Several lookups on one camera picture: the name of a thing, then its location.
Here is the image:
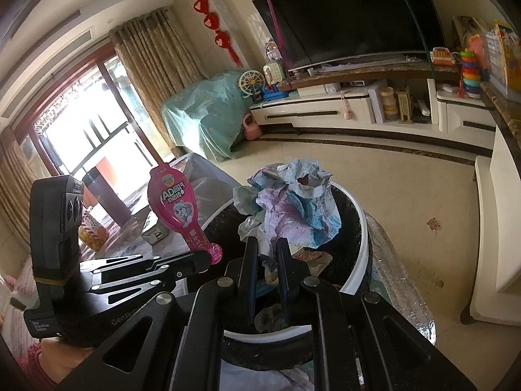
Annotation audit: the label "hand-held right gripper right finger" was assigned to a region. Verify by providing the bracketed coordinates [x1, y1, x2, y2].
[276, 238, 478, 391]

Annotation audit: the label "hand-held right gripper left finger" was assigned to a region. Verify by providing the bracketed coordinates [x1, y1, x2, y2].
[55, 236, 261, 391]

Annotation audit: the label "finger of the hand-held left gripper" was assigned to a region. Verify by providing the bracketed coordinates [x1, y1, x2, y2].
[87, 269, 180, 295]
[79, 250, 213, 274]

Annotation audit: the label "green drink carton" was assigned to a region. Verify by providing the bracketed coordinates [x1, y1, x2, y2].
[142, 212, 172, 245]

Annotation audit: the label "blue pink paper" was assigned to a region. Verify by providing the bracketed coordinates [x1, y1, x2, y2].
[260, 187, 343, 250]
[247, 159, 332, 196]

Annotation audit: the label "pink bottle-shaped packet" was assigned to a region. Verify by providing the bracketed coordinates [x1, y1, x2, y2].
[147, 163, 224, 267]

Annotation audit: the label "white trash bin black liner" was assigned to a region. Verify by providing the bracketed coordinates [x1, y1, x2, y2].
[187, 179, 373, 375]

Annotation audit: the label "person's left forearm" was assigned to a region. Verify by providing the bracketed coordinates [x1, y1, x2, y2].
[16, 336, 88, 389]

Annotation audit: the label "clear jar of snack balls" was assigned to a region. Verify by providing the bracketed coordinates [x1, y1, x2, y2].
[79, 209, 110, 252]

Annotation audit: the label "beige patterned curtain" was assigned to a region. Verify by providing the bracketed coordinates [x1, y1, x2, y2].
[110, 8, 208, 159]
[0, 128, 37, 253]

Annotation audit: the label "purple thermos bottle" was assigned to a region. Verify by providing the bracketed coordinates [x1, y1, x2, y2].
[83, 166, 133, 226]

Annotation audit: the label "clear bubble wrap sheet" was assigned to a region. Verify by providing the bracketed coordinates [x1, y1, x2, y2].
[362, 212, 436, 347]

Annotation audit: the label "sliding glass balcony door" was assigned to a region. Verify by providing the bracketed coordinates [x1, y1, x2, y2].
[12, 45, 163, 196]

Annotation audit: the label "pink watering can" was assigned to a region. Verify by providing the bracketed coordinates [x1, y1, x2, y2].
[242, 114, 263, 141]

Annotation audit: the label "teal covered armchair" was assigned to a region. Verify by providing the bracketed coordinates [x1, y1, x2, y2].
[160, 70, 255, 161]

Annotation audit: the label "white television cabinet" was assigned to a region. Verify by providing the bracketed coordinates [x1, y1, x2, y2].
[249, 65, 521, 159]

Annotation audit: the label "blue toy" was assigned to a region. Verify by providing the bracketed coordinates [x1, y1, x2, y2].
[260, 85, 289, 100]

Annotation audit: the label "toy ferris wheel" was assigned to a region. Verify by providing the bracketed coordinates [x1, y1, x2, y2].
[237, 69, 265, 104]

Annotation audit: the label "green yellow toy phone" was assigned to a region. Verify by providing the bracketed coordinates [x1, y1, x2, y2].
[262, 62, 286, 86]

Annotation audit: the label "yellow stacked jars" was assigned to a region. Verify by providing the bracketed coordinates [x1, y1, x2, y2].
[380, 87, 400, 117]

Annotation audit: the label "white side cabinet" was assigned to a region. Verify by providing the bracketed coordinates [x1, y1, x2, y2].
[460, 124, 521, 326]

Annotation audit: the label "red heart hanging decoration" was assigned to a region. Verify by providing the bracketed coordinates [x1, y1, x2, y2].
[185, 0, 244, 68]

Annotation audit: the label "black flat television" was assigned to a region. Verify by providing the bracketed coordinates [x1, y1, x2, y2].
[252, 0, 446, 72]

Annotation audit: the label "orange toy cash register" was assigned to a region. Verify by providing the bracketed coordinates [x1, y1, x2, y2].
[431, 47, 460, 66]

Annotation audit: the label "yellow picture book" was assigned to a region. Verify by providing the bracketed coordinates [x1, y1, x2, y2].
[494, 20, 521, 90]

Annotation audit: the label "rainbow ring stacker toy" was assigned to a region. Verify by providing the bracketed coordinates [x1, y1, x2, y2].
[460, 48, 482, 98]

